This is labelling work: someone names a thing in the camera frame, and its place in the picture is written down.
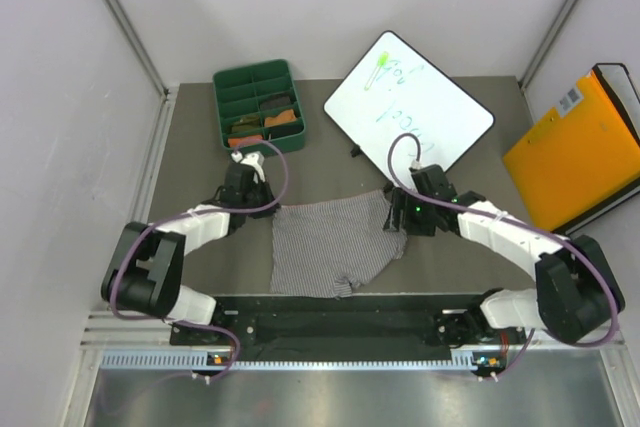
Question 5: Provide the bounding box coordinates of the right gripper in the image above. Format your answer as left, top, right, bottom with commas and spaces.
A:
385, 187, 436, 237

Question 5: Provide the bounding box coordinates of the grey striped underwear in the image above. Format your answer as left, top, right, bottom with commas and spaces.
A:
270, 190, 407, 298

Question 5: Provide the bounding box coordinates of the green compartment tray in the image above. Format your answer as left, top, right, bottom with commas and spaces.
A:
212, 59, 306, 153

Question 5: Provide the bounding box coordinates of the black dotted underwear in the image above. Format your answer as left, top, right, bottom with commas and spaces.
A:
259, 92, 295, 110

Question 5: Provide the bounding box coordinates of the olive green underwear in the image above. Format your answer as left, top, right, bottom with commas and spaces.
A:
229, 114, 262, 134

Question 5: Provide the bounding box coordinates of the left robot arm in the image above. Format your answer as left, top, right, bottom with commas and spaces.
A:
101, 160, 278, 344

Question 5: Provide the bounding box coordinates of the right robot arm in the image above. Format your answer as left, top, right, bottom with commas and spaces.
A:
385, 165, 625, 348

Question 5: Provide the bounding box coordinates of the orange rolled cloth front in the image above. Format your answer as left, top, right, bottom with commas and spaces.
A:
227, 134, 264, 149

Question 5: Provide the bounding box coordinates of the orange rolled cloth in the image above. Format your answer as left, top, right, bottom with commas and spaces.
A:
264, 109, 297, 128
227, 134, 264, 149

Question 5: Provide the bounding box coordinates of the black rolled cloth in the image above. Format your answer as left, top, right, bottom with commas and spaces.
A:
269, 122, 304, 140

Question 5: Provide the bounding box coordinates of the orange rolled cloth back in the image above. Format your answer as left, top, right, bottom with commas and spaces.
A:
264, 109, 297, 128

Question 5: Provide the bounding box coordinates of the white whiteboard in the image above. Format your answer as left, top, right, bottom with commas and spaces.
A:
324, 31, 495, 186

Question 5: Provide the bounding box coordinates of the green marker pen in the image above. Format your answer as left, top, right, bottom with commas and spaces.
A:
364, 51, 389, 91

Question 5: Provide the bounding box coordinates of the orange clipboard folder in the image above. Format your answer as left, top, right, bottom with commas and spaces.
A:
503, 63, 639, 235

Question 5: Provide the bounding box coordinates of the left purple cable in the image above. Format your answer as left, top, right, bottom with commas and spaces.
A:
108, 139, 291, 383

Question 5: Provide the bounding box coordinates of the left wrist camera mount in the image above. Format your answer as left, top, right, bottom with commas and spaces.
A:
231, 151, 266, 183

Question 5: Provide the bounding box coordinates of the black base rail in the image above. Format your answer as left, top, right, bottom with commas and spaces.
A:
169, 291, 536, 363

